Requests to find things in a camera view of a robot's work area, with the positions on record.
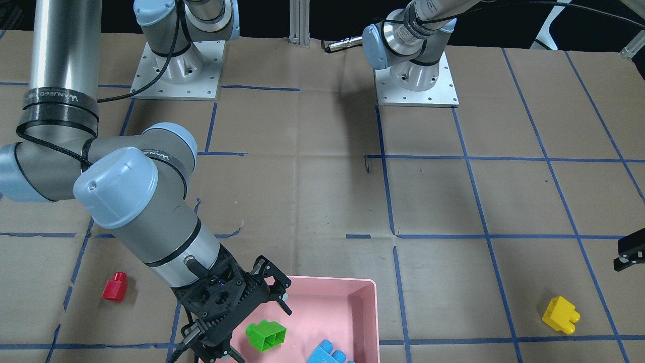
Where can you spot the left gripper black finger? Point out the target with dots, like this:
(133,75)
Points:
(630,251)

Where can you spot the aluminium profile post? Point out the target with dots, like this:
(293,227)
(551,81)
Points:
(299,22)

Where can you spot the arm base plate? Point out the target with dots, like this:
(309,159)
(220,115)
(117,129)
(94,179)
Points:
(410,84)
(194,75)

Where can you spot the red toy block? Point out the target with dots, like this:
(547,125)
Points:
(115,289)

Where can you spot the metal cable connector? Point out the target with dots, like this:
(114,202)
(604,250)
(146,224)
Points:
(341,45)

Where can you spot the green toy block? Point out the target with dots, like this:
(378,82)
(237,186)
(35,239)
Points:
(265,335)

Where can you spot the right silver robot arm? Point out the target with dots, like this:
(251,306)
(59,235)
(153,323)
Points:
(135,186)

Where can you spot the pink plastic box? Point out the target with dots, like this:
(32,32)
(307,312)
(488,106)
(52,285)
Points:
(341,310)

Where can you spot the yellow toy block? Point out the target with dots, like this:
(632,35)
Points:
(561,315)

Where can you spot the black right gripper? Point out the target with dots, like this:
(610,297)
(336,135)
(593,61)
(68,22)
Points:
(270,283)

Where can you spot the blue toy block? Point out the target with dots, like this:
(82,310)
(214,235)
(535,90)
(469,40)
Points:
(325,351)

